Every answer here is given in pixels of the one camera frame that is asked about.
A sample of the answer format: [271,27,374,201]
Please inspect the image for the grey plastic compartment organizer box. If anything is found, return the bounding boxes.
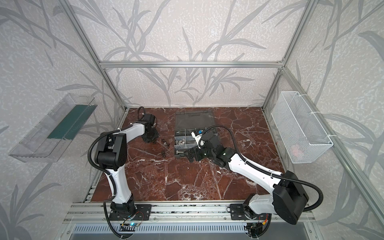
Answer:
[173,110,220,159]

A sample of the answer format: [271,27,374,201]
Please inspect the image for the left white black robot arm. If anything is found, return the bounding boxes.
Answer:
[87,113,159,215]

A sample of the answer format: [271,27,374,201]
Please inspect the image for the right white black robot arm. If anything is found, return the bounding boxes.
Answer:
[185,130,324,225]

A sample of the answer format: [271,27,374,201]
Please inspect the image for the silver screws inside organizer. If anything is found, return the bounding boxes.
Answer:
[175,137,187,149]

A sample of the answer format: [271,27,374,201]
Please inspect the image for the pile of black nuts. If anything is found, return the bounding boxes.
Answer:
[160,139,170,158]

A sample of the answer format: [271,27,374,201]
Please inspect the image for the green electronics board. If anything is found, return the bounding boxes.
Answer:
[119,223,141,232]

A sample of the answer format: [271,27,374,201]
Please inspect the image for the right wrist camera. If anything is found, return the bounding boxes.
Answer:
[192,129,204,149]

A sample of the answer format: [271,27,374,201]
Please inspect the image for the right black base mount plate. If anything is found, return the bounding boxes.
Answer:
[226,204,268,222]

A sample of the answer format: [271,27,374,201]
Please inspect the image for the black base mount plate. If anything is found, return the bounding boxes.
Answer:
[226,204,268,222]
[109,203,152,221]

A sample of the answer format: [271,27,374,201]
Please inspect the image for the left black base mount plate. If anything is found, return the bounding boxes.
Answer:
[109,203,152,221]

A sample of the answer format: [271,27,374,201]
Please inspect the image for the white wire mesh basket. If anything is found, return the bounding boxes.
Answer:
[272,91,334,164]

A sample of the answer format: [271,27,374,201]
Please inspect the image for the clear plastic wall bin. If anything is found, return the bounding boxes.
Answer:
[9,94,98,163]

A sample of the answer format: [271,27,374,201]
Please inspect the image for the aluminium front rail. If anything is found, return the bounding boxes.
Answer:
[61,201,316,224]

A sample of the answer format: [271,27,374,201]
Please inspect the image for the right black corrugated cable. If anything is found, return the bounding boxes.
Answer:
[199,124,324,213]

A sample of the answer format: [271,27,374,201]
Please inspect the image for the aluminium cage frame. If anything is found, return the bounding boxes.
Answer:
[59,1,384,225]

